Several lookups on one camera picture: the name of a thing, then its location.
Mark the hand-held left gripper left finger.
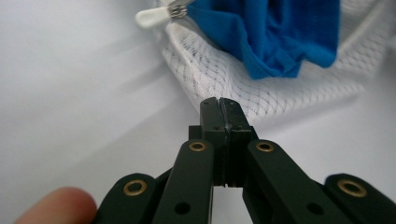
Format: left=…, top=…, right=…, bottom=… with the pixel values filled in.
left=188, top=96, right=227, bottom=188

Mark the blue shirt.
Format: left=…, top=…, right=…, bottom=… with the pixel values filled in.
left=186, top=0, right=341, bottom=80

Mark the white mesh laundry bag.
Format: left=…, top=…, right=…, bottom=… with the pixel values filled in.
left=134, top=0, right=396, bottom=125

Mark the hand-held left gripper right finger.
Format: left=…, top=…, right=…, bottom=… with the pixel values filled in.
left=219, top=97, right=260, bottom=189

